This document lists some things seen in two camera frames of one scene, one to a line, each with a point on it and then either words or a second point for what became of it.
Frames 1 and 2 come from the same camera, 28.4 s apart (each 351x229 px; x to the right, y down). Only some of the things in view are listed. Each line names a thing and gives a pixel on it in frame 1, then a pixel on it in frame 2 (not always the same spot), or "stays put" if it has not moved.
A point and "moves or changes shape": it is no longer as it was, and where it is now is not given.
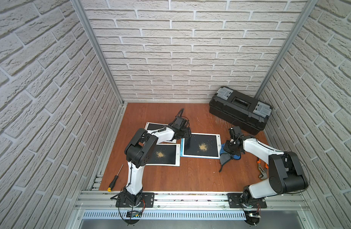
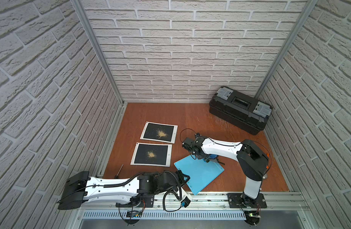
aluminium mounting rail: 170,201 stays put
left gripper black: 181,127 → 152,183
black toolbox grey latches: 239,109 stays put
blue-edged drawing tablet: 201,145 moves or changes shape
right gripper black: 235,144 → 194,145
